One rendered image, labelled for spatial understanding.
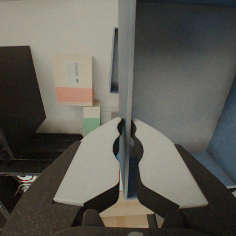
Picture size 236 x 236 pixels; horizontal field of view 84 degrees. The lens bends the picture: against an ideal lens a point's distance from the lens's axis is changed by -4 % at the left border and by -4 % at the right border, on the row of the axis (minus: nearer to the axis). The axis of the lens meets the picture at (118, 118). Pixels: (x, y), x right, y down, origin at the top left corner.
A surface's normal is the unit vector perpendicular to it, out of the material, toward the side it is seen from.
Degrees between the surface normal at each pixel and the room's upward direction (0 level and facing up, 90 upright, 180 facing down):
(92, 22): 0
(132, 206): 0
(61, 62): 0
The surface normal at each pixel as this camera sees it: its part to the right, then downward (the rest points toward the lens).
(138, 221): -0.07, -0.87
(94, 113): 0.07, 0.48
